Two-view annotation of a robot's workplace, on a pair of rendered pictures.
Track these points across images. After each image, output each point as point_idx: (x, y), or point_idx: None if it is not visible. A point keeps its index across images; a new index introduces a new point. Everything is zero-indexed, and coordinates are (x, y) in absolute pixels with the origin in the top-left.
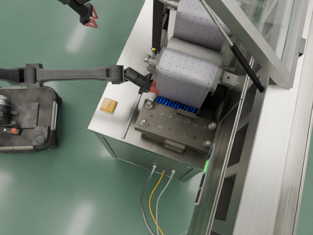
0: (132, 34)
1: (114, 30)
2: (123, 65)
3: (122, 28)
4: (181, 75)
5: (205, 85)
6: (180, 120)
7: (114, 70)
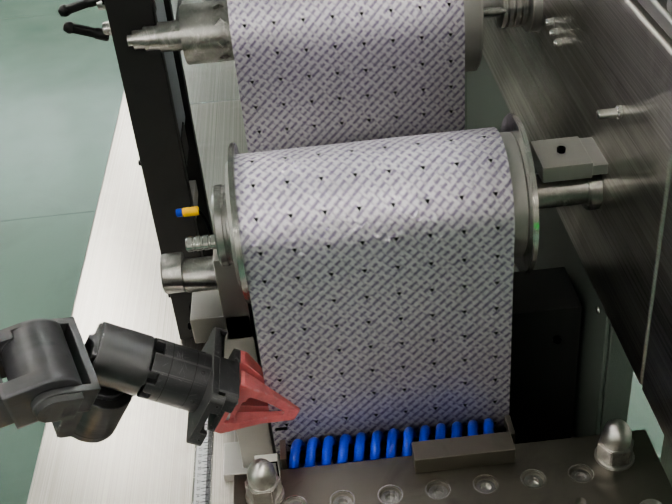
0: (80, 326)
1: (2, 480)
2: (73, 320)
3: (32, 461)
4: (361, 208)
5: (485, 210)
6: (449, 491)
7: (31, 339)
